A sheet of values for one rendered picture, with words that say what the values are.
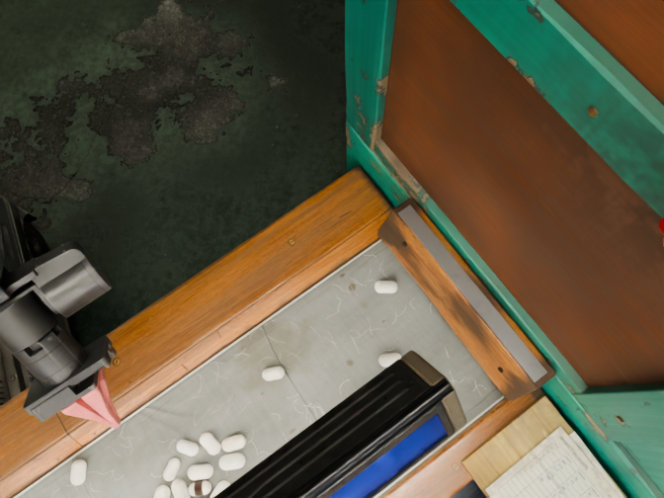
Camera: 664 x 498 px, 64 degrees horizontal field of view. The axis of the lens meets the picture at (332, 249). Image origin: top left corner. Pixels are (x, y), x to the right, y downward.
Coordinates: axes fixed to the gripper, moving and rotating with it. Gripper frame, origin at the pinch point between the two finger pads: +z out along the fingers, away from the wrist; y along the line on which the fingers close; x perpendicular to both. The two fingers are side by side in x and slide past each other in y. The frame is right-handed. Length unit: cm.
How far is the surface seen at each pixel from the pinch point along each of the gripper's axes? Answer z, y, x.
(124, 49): -43, 29, 147
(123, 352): -1.4, 2.0, 14.1
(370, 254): 5.9, 41.3, 10.5
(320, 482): -1.7, 20.0, -31.1
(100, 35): -51, 25, 154
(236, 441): 14.3, 9.5, 1.6
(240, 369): 8.9, 15.0, 8.5
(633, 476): 34, 50, -24
